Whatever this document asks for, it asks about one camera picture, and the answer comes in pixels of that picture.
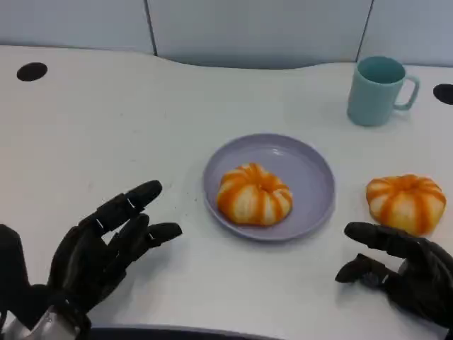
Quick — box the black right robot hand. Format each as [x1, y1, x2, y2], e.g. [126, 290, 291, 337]
[334, 221, 453, 340]

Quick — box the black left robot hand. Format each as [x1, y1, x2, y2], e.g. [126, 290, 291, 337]
[46, 179, 183, 331]

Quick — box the orange and white bread roll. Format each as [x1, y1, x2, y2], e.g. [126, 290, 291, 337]
[216, 162, 294, 227]
[365, 174, 447, 237]

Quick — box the dark robot torso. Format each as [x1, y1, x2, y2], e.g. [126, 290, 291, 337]
[90, 325, 256, 340]

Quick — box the lilac plate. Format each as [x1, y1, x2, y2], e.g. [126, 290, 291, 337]
[202, 132, 336, 243]

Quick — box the pale green mug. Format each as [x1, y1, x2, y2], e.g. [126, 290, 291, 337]
[346, 55, 421, 127]

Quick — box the grey partition panel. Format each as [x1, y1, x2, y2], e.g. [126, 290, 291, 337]
[0, 0, 157, 57]
[360, 0, 453, 67]
[147, 0, 375, 70]

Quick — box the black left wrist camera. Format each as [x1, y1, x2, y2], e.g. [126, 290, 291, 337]
[0, 223, 52, 330]

